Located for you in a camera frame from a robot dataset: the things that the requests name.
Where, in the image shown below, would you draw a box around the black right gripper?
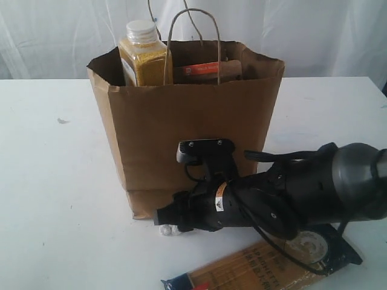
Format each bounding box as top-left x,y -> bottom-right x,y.
153,173 -> 299,239

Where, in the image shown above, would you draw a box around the blister pack of white pills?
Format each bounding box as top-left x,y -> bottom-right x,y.
158,224 -> 194,237

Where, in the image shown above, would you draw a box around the spaghetti package dark blue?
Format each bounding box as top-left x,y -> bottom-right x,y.
162,224 -> 363,289

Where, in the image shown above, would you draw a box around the brown paper shopping bag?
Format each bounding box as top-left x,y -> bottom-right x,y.
86,0 -> 285,221

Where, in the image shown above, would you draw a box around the brown kraft pouch white label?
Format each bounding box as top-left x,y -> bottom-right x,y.
173,60 -> 242,85

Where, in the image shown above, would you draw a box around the yellow millet grain pack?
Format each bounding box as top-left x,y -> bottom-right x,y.
118,20 -> 173,86

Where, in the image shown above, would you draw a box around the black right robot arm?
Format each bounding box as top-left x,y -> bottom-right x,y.
154,139 -> 386,240

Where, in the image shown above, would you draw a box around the white backdrop sheet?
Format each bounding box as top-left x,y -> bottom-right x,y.
1,1 -> 386,87

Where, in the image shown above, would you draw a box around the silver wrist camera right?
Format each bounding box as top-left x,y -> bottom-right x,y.
176,138 -> 235,164

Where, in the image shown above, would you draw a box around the black cable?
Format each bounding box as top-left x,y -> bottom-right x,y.
184,149 -> 348,276

